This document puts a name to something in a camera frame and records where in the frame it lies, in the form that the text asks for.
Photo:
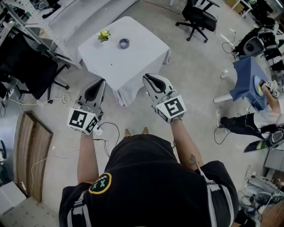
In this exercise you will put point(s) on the long white desk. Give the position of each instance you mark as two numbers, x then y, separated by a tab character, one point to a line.
88	15

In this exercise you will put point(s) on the person's black clothing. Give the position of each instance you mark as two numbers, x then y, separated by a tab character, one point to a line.
146	181

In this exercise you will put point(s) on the black cloth item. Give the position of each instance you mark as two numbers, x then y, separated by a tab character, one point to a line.
51	11

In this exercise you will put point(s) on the white perforated metal rack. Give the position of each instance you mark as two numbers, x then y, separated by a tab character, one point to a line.
51	37

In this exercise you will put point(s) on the white power strip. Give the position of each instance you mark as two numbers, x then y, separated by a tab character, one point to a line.
23	186

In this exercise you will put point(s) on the cardboard box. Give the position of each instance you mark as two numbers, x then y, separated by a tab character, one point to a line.
234	5

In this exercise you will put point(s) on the person's left forearm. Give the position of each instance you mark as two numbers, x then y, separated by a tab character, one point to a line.
87	157

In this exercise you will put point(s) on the person's right shoe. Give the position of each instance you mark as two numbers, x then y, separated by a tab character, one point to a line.
145	130

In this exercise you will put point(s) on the yellow flower plant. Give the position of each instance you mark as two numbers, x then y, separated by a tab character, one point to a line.
103	36

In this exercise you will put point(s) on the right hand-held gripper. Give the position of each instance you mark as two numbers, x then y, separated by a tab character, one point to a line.
172	107

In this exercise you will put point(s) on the table with white cloth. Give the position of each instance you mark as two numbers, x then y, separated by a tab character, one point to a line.
133	64

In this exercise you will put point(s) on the person's right forearm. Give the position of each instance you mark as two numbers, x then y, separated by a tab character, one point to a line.
184	142

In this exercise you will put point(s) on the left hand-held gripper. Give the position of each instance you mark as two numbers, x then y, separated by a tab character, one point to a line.
77	118

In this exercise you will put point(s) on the table with blue cloth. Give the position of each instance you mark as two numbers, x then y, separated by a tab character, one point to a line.
246	75

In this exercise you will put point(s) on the white box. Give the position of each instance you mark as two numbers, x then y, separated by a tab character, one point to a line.
10	197

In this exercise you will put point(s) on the white power adapter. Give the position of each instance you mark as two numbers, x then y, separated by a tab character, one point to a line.
98	130

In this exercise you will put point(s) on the yellow and white plate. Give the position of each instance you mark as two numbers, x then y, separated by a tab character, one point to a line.
258	87

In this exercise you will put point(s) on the wooden board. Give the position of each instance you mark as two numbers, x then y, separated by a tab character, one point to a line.
33	155

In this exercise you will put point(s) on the grey round device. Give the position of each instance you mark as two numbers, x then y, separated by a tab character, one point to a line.
253	45

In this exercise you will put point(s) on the grey tape roll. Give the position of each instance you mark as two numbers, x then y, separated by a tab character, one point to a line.
121	45

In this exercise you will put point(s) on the black office chair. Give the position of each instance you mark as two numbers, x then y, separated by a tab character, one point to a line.
199	17
28	66

